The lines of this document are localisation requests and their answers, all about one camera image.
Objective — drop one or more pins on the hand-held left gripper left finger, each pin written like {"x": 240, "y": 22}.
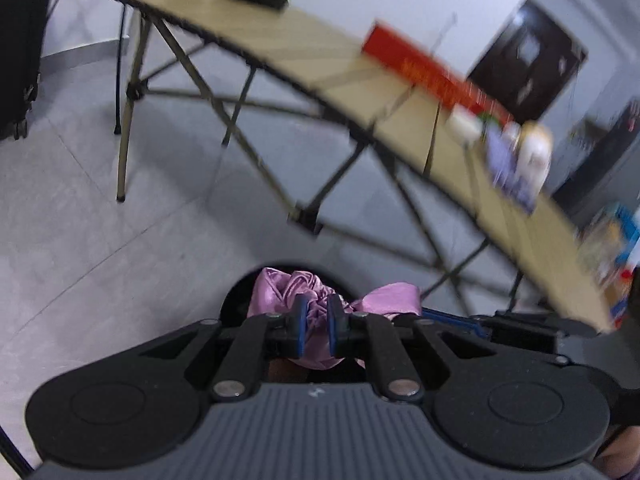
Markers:
{"x": 300, "y": 325}

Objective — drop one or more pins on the pink satin scrunchie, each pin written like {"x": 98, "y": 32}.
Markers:
{"x": 295, "y": 285}

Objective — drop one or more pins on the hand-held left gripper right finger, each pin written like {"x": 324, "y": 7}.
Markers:
{"x": 336, "y": 325}

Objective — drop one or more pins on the black suitcase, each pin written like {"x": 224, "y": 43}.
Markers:
{"x": 22, "y": 50}

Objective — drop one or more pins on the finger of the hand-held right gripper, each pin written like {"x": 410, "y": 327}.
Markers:
{"x": 452, "y": 321}

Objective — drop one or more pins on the tan folding slat table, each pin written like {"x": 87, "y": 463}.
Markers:
{"x": 280, "y": 35}

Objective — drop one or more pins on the red cardboard box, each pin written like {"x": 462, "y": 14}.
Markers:
{"x": 425, "y": 72}

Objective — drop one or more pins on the yellow plush toy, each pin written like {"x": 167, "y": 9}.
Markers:
{"x": 535, "y": 152}

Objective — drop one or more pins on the small white box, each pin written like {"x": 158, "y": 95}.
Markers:
{"x": 464, "y": 126}

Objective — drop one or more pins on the dark brown door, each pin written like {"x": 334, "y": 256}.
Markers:
{"x": 525, "y": 65}

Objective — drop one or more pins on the black round waste bin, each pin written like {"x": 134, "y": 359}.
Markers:
{"x": 235, "y": 302}

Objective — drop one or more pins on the white pole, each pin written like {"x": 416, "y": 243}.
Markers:
{"x": 442, "y": 35}

